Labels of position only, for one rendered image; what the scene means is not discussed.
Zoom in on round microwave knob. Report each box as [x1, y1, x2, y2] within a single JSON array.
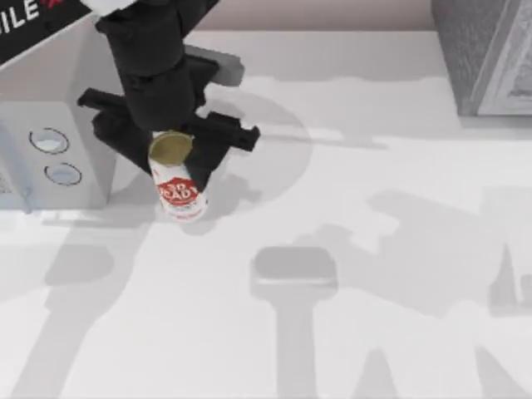
[[28, 126, 70, 155], [43, 162, 83, 186]]

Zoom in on red and white can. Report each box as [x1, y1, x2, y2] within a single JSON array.
[[148, 129, 210, 224]]

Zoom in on pale grey rounded box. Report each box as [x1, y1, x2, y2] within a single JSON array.
[[185, 42, 247, 89]]

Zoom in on pale microwave oven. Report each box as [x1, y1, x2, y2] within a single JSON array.
[[0, 101, 119, 214]]

